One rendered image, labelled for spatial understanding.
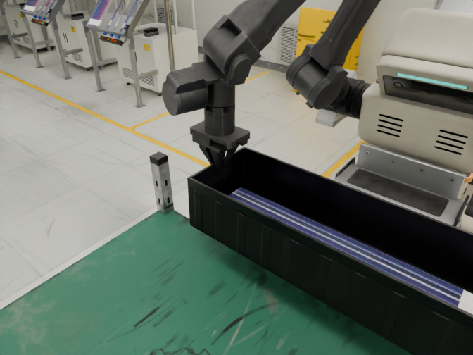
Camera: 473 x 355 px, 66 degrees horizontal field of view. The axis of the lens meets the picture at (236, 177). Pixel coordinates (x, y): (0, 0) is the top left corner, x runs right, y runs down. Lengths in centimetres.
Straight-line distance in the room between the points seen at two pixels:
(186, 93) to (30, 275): 181
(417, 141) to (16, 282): 199
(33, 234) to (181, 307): 193
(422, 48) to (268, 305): 54
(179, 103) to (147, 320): 37
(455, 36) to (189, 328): 68
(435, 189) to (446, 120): 15
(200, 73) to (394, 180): 51
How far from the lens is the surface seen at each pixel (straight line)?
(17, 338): 75
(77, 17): 545
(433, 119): 84
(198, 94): 61
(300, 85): 82
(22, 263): 238
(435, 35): 79
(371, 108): 88
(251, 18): 60
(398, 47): 78
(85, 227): 247
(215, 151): 68
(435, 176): 87
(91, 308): 74
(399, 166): 89
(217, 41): 61
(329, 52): 79
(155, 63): 414
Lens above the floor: 150
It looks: 33 degrees down
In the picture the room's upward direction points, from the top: straight up
